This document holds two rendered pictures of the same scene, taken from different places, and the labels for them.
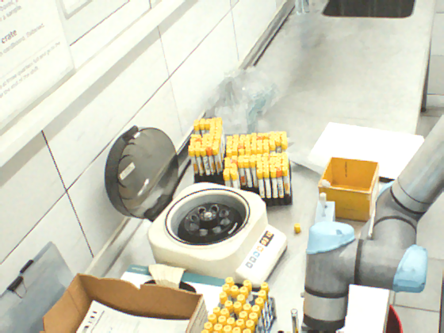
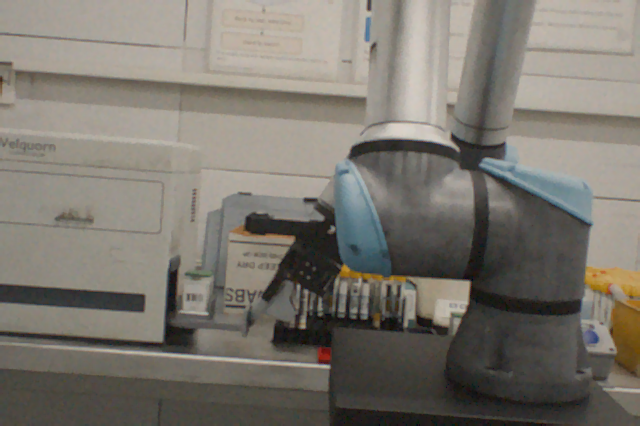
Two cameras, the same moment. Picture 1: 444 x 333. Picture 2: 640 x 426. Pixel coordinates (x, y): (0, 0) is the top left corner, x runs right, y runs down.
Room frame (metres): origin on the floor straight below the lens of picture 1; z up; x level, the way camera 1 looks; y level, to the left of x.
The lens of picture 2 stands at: (0.17, -1.19, 1.15)
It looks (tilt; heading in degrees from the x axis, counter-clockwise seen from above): 3 degrees down; 71
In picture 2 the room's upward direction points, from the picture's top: 4 degrees clockwise
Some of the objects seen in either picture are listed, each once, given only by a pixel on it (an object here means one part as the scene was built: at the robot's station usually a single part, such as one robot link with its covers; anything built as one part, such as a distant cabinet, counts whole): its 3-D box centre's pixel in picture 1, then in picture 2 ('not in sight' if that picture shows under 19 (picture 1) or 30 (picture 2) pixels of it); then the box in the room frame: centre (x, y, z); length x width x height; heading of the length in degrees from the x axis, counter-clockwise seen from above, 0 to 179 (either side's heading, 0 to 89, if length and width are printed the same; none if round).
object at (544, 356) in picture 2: not in sight; (520, 334); (0.67, -0.45, 0.99); 0.15 x 0.15 x 0.10
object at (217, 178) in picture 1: (211, 162); not in sight; (1.36, 0.21, 0.89); 0.17 x 0.09 x 0.02; 178
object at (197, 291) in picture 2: not in sight; (197, 295); (0.41, 0.02, 0.95); 0.05 x 0.04 x 0.06; 71
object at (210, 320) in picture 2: not in sight; (181, 311); (0.39, 0.03, 0.92); 0.21 x 0.07 x 0.05; 161
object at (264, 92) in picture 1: (251, 86); not in sight; (1.71, 0.08, 0.94); 0.20 x 0.17 x 0.14; 142
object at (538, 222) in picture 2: not in sight; (525, 225); (0.66, -0.45, 1.11); 0.13 x 0.12 x 0.14; 163
